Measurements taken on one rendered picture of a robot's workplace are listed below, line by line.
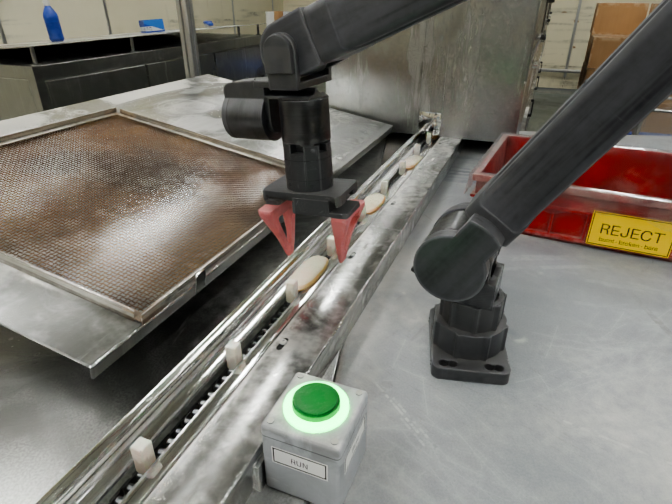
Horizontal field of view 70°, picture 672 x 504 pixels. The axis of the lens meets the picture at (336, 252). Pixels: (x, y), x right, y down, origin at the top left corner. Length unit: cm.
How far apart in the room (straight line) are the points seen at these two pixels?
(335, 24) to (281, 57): 6
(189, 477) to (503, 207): 37
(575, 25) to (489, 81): 631
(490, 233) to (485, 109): 88
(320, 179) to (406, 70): 83
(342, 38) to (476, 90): 85
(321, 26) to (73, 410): 46
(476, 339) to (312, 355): 18
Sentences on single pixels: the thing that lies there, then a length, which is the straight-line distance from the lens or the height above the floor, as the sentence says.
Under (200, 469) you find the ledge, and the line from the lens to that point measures 44.
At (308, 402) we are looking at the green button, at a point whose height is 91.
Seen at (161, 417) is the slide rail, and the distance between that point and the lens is 51.
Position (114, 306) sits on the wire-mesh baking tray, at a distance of 58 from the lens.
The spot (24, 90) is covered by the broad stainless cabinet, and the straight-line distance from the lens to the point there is 250.
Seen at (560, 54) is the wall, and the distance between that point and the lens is 765.
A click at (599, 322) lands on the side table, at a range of 73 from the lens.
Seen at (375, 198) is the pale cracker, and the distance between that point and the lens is 93.
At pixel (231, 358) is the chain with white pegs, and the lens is 54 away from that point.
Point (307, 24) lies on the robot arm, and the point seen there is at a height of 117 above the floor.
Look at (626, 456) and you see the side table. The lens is 56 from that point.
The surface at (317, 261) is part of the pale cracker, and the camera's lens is 70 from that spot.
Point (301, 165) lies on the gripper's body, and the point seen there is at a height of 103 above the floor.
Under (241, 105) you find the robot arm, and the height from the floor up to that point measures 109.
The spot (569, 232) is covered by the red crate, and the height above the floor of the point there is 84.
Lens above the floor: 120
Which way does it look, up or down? 28 degrees down
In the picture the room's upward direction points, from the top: straight up
